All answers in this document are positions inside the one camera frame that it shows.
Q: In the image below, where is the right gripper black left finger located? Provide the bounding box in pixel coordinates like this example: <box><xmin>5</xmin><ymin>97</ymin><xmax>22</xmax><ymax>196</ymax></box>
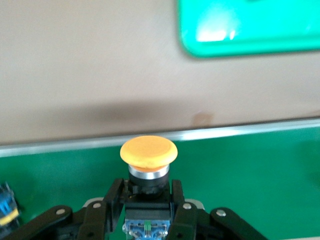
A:
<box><xmin>0</xmin><ymin>177</ymin><xmax>125</xmax><ymax>240</ymax></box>

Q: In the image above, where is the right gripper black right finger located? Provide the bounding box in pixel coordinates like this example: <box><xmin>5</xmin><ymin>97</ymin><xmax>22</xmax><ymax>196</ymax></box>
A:
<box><xmin>167</xmin><ymin>178</ymin><xmax>270</xmax><ymax>240</ymax></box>

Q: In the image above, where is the yellow mushroom push button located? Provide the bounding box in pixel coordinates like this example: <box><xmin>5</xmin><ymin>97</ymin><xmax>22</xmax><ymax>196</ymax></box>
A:
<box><xmin>119</xmin><ymin>135</ymin><xmax>179</xmax><ymax>240</ymax></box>
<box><xmin>0</xmin><ymin>181</ymin><xmax>21</xmax><ymax>229</ymax></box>

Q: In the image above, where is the green belt conveyor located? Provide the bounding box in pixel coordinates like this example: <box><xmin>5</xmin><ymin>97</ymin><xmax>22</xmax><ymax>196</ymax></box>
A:
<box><xmin>0</xmin><ymin>117</ymin><xmax>320</xmax><ymax>240</ymax></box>

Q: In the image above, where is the small tan tape piece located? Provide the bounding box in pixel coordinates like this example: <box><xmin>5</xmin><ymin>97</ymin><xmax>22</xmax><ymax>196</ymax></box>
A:
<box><xmin>191</xmin><ymin>111</ymin><xmax>216</xmax><ymax>126</ymax></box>

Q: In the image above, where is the green plastic tray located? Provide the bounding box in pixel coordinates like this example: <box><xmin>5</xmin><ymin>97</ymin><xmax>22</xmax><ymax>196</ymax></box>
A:
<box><xmin>176</xmin><ymin>0</ymin><xmax>320</xmax><ymax>59</ymax></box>

